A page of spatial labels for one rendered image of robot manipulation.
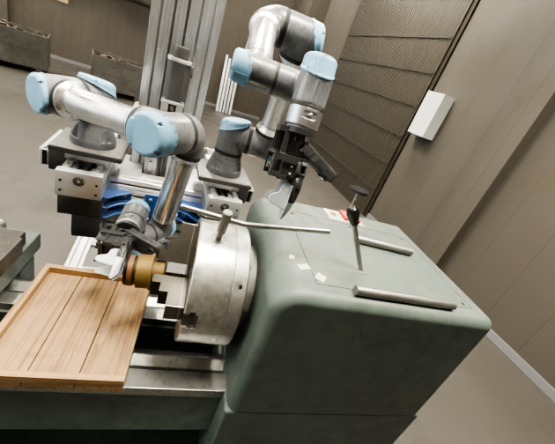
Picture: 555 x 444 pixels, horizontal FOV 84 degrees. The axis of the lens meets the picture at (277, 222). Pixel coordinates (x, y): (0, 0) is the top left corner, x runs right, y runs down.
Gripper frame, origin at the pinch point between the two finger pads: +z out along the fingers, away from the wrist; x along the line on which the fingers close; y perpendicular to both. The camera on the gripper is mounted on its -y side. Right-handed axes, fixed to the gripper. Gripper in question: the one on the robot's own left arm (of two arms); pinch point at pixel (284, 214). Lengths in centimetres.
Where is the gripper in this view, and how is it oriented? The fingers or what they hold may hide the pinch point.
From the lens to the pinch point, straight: 74.0
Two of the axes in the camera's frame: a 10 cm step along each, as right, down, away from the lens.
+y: -9.3, -2.0, -3.0
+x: 2.3, 3.0, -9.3
